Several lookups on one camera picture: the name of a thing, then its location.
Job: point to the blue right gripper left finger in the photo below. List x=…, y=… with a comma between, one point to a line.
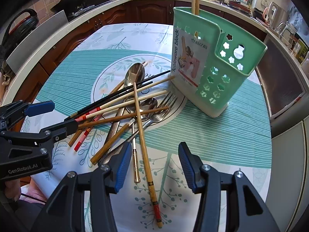
x=119, y=165

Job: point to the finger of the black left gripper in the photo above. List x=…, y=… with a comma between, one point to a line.
x=52, y=133

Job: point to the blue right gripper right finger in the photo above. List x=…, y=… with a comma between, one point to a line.
x=191, y=168

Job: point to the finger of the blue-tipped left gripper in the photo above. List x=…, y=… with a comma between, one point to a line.
x=14, y=112

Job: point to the white chopstick red striped end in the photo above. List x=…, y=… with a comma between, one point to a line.
x=97, y=113

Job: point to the dark brown wooden chopstick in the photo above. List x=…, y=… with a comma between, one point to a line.
x=118, y=118

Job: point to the person's left hand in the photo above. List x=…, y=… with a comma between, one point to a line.
x=13, y=190

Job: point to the small steel spoon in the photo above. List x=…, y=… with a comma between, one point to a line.
x=131, y=109

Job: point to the steel fork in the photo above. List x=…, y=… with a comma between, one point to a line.
x=157, y=117

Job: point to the leaf pattern tablecloth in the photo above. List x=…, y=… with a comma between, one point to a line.
x=238, y=140

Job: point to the large steel spoon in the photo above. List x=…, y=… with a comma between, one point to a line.
x=136, y=74

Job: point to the green plastic utensil holder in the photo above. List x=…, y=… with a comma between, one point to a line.
x=211, y=58

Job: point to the black wok on stove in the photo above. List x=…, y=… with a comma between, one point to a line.
x=70, y=6

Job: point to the glass pitcher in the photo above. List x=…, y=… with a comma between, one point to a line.
x=286, y=33

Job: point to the steel electric kettle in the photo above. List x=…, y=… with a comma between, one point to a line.
x=274, y=15

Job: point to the black rice cooker red handle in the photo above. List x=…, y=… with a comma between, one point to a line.
x=11, y=39

